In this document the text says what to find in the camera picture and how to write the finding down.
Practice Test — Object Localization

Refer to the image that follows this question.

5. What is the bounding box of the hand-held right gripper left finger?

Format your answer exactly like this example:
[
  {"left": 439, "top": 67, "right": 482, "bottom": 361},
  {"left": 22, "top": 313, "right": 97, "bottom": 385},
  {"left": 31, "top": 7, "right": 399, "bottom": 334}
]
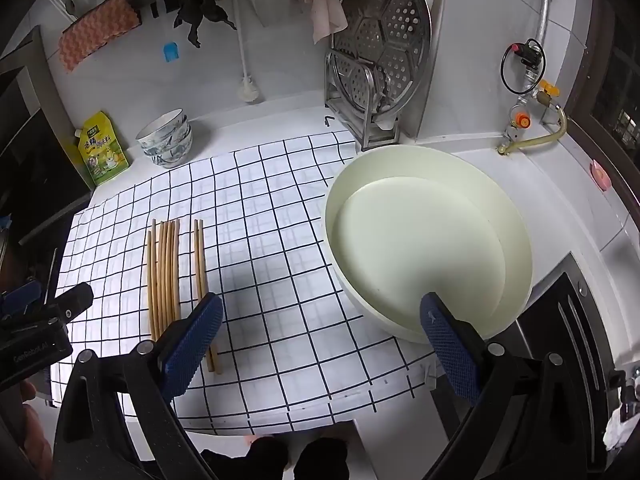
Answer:
[{"left": 52, "top": 292, "right": 224, "bottom": 480}]

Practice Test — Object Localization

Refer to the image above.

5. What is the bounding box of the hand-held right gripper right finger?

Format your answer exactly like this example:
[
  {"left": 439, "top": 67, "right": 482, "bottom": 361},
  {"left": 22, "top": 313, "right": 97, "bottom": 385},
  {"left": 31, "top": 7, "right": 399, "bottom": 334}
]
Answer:
[{"left": 420, "top": 292, "right": 608, "bottom": 480}]

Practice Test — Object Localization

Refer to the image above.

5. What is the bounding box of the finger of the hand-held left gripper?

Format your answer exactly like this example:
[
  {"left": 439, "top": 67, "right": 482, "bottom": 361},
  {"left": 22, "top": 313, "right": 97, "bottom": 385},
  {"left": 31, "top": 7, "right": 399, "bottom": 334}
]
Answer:
[
  {"left": 45, "top": 282, "right": 94, "bottom": 323},
  {"left": 0, "top": 282, "right": 42, "bottom": 318}
]

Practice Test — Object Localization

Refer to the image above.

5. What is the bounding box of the white round basin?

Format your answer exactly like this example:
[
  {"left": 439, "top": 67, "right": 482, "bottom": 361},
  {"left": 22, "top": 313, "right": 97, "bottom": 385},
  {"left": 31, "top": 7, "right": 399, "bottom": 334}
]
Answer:
[{"left": 325, "top": 145, "right": 534, "bottom": 345}]

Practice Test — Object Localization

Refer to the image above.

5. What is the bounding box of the person's left hand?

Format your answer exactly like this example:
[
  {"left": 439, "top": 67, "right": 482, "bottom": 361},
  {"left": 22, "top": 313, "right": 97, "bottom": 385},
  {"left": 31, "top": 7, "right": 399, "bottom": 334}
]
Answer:
[{"left": 12, "top": 380, "right": 55, "bottom": 478}]

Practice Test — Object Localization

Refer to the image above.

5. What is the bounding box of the black appliance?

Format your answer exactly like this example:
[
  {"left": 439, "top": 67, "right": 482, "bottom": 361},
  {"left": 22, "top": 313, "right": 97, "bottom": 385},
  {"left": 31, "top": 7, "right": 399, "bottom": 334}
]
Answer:
[{"left": 0, "top": 25, "right": 92, "bottom": 247}]

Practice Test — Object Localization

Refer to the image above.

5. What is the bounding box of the yellow green refill pouch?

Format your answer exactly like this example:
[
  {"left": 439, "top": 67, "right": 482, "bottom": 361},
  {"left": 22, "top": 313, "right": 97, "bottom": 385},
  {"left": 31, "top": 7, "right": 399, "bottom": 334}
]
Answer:
[{"left": 76, "top": 111, "right": 130, "bottom": 187}]

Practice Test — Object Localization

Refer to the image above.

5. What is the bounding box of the white checked cloth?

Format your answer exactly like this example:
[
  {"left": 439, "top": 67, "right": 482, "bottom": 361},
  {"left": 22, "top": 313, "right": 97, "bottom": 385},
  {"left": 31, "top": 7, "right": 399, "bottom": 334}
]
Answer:
[{"left": 50, "top": 130, "right": 442, "bottom": 436}]

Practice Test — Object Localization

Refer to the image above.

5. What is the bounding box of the blue patterned bowl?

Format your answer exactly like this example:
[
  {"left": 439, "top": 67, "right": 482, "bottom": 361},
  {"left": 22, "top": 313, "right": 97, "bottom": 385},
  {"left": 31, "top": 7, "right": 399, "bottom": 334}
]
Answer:
[
  {"left": 149, "top": 142, "right": 193, "bottom": 169},
  {"left": 139, "top": 125, "right": 193, "bottom": 159},
  {"left": 136, "top": 109, "right": 189, "bottom": 147}
]

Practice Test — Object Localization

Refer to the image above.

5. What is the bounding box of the white crumpled cloth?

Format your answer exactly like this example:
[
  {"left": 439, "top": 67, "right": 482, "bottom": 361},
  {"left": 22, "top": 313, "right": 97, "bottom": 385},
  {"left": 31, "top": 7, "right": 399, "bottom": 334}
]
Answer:
[{"left": 602, "top": 400, "right": 637, "bottom": 454}]

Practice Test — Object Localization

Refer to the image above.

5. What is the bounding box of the pink small holder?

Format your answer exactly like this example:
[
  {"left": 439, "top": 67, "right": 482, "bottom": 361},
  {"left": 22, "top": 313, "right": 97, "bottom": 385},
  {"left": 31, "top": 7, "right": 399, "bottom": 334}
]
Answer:
[{"left": 590, "top": 160, "right": 612, "bottom": 191}]

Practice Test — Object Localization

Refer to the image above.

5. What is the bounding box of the metal dish rack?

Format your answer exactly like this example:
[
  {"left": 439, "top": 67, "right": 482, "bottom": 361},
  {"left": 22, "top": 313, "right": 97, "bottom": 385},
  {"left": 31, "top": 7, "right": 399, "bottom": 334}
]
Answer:
[{"left": 325, "top": 51, "right": 402, "bottom": 151}]

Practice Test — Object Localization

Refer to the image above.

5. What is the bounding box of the orange waffle dishcloth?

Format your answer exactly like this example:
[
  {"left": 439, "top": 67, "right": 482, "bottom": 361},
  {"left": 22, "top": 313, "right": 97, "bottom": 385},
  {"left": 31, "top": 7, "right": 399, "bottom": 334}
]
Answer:
[{"left": 59, "top": 0, "right": 142, "bottom": 72}]

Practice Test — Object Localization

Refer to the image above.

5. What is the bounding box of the black red valve device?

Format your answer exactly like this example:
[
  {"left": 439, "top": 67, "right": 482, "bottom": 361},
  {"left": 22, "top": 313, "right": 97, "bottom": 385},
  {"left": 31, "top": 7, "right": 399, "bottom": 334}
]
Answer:
[{"left": 501, "top": 38, "right": 547, "bottom": 96}]

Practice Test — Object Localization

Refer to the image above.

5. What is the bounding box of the black hanging rag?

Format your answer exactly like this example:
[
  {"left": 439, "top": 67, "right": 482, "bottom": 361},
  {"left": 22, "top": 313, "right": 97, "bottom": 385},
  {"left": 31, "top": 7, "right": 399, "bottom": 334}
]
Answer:
[{"left": 174, "top": 0, "right": 237, "bottom": 49}]

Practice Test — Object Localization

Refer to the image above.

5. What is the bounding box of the round metal steamer tray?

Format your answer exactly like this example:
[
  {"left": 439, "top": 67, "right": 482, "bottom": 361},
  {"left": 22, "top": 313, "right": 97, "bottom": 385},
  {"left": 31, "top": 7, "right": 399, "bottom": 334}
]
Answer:
[{"left": 330, "top": 0, "right": 432, "bottom": 128}]

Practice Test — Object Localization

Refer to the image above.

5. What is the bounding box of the grey metal gas pipe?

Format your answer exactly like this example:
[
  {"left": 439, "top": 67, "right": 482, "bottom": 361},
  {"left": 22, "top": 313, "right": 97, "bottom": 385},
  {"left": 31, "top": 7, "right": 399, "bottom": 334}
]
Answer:
[{"left": 536, "top": 0, "right": 562, "bottom": 86}]

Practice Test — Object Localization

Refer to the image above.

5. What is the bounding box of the pink hanging cloth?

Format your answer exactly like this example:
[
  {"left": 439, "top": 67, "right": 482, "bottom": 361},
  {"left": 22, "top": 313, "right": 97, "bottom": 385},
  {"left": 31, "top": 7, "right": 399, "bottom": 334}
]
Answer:
[{"left": 304, "top": 0, "right": 349, "bottom": 45}]

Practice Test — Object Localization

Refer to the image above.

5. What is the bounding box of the yellow gas hose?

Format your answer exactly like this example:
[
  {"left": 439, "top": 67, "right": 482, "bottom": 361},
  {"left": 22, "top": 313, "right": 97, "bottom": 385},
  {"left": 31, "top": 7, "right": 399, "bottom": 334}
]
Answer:
[{"left": 497, "top": 104, "right": 569, "bottom": 156}]

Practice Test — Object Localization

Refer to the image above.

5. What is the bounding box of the white long-handled brush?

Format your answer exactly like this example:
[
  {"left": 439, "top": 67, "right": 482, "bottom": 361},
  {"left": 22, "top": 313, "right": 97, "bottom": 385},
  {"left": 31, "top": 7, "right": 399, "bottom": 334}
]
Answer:
[{"left": 230, "top": 0, "right": 260, "bottom": 104}]

